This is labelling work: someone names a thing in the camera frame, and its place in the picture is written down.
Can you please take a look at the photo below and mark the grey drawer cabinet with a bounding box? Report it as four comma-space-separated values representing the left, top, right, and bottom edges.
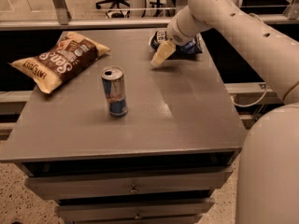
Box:
1, 29, 246, 224

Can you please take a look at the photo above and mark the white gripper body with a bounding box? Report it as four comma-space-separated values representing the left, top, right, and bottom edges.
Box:
167, 14, 197, 46

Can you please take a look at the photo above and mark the top grey drawer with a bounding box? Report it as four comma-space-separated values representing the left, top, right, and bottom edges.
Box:
25, 167, 233, 200

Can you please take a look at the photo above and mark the metal railing frame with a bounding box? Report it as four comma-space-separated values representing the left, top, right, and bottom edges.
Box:
0, 0, 298, 31

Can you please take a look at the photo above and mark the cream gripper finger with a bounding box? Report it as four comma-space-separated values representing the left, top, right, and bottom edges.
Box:
150, 40, 176, 67

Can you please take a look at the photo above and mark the white cable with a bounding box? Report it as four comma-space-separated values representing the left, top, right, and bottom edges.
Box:
232, 84, 269, 108

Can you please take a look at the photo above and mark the grey drawer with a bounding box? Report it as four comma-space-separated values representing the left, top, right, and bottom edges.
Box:
25, 167, 233, 200
57, 198, 214, 222

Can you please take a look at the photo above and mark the middle grey drawer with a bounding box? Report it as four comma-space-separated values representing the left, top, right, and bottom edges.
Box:
57, 198, 214, 222

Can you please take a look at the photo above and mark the brown chip bag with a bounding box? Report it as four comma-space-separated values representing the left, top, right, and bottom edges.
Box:
10, 32, 109, 94

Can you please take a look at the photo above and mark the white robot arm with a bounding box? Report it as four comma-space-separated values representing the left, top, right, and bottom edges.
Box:
151, 0, 299, 224

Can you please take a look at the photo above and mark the Red Bull can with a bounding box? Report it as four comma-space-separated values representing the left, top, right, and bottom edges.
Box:
101, 66, 128, 117

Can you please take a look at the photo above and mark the blue chip bag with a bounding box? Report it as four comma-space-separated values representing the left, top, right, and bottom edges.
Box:
149, 29, 203, 55

